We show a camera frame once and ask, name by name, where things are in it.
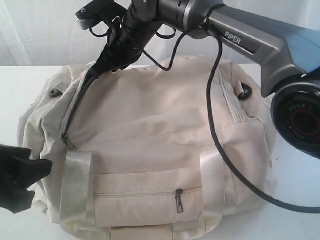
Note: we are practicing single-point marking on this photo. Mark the metal main zipper pull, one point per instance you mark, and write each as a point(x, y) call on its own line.
point(68, 142)

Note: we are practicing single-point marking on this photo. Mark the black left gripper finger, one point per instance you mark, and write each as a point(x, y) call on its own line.
point(8, 152)
point(30, 172)

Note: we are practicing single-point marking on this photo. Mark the white backdrop curtain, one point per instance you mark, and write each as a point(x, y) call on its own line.
point(46, 32)

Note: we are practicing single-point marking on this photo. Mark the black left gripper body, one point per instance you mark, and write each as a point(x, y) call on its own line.
point(14, 195)

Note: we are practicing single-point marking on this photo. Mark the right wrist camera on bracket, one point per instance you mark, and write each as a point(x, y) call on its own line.
point(98, 11)

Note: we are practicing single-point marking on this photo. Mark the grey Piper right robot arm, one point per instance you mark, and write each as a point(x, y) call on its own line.
point(289, 56)

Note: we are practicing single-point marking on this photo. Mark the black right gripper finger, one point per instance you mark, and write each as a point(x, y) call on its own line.
point(109, 65)
point(88, 75)

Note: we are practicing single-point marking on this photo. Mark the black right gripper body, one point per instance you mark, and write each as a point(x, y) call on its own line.
point(131, 40)

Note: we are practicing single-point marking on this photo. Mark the cream fabric duffel bag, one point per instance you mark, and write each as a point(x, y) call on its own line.
point(140, 134)

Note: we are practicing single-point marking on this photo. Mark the dark pocket zipper pull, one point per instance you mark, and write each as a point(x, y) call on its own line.
point(178, 201)

